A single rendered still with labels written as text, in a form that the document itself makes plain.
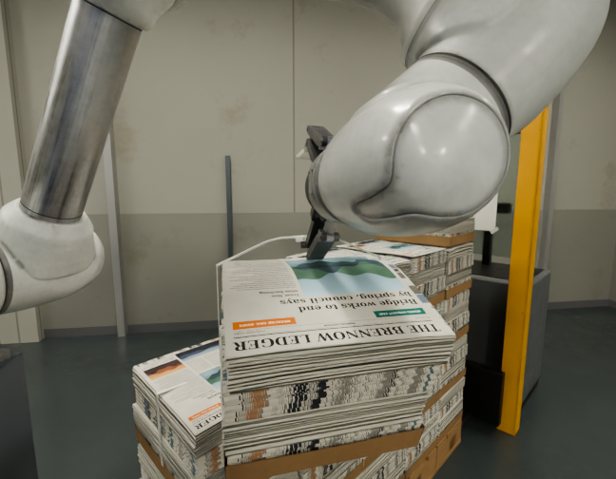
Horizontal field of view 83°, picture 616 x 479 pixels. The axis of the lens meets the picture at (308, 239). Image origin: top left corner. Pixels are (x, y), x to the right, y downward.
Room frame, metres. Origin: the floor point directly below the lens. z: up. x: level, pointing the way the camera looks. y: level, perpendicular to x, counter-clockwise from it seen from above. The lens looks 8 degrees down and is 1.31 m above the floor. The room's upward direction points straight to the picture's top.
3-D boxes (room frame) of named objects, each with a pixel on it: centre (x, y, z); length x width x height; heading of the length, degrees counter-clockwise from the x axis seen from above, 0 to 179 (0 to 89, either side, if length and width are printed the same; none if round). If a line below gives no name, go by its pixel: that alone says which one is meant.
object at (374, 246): (1.47, -0.35, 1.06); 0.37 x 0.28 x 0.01; 46
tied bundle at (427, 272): (1.48, -0.35, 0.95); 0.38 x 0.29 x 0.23; 46
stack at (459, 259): (1.69, -0.57, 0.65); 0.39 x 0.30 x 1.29; 45
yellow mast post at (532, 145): (1.76, -1.11, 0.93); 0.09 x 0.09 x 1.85; 45
